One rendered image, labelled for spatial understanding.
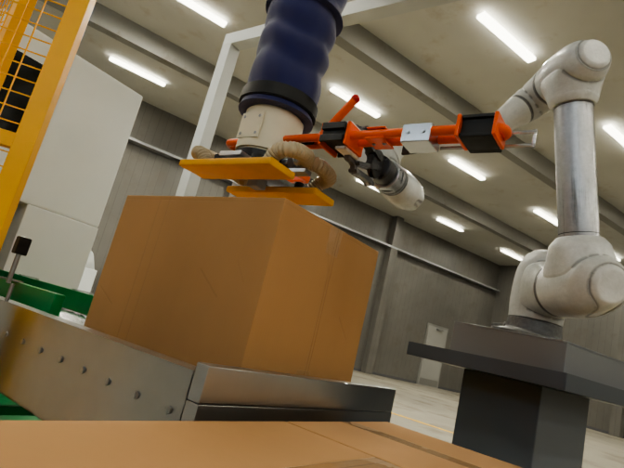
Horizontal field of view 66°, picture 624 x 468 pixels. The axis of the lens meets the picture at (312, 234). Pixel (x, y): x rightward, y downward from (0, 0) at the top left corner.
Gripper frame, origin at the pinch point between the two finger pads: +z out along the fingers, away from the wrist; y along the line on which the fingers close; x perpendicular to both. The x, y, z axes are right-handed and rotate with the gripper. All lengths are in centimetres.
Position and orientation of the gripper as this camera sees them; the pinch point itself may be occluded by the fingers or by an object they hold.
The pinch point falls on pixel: (349, 140)
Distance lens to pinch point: 123.1
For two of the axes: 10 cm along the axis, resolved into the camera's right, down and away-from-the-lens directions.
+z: -5.6, -3.1, -7.7
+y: -2.4, 9.5, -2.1
